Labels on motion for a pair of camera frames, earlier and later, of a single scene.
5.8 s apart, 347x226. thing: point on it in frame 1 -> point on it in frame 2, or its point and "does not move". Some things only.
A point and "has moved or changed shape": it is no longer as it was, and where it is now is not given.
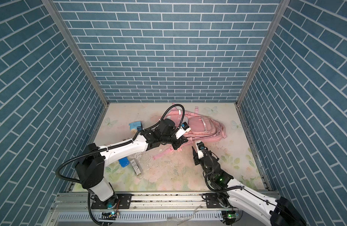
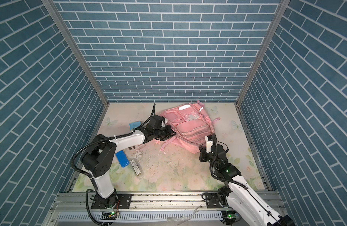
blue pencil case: x=124 y=162 does not move
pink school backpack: x=192 y=128 has moved or changed shape
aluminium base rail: x=136 y=209 does not move
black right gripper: x=195 y=157 -> x=202 y=149
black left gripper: x=182 y=140 -> x=168 y=135
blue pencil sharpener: x=137 y=125 does not move
